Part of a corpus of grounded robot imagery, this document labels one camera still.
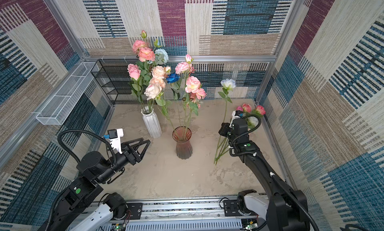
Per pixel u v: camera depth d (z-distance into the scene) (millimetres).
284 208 434
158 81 698
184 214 732
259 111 1091
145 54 673
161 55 729
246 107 1114
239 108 1105
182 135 808
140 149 570
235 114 739
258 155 533
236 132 613
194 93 645
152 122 871
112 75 1049
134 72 685
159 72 695
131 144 619
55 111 703
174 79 724
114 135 540
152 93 652
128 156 533
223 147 962
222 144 967
